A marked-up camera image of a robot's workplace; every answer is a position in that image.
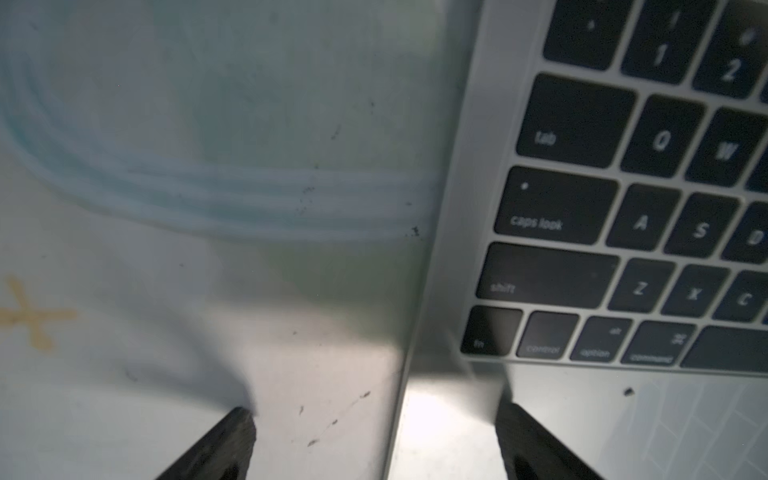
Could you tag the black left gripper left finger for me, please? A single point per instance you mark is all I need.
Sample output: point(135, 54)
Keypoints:
point(224, 452)

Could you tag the silver open laptop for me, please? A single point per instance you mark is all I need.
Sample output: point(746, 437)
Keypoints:
point(601, 252)

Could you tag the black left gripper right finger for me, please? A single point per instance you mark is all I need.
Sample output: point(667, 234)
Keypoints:
point(530, 451)

